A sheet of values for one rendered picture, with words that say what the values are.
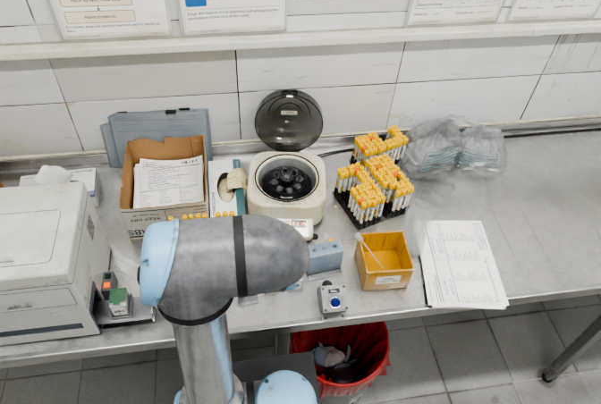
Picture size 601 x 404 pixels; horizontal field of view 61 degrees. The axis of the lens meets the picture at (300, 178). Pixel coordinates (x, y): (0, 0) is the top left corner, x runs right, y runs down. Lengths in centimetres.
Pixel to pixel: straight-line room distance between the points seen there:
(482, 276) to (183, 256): 106
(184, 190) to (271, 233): 93
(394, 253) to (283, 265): 88
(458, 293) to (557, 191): 60
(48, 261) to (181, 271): 60
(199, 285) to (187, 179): 97
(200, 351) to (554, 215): 132
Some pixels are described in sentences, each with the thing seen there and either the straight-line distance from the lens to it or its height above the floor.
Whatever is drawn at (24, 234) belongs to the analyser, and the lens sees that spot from 132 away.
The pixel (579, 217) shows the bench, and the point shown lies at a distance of 189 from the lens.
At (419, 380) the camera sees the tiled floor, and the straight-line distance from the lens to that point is 237.
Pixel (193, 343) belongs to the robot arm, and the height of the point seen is 140.
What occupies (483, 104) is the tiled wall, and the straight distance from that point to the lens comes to 193.
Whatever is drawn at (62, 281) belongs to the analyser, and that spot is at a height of 114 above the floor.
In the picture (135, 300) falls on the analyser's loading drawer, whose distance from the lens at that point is 144.
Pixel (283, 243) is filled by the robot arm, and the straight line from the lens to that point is 71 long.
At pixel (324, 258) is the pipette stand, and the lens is 142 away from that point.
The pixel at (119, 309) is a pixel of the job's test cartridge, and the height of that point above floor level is 96.
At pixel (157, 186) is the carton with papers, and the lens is 164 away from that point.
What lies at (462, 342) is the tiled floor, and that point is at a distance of 249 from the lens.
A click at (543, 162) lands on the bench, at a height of 87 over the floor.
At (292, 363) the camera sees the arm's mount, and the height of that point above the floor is 95.
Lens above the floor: 214
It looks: 47 degrees down
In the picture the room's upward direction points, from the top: 4 degrees clockwise
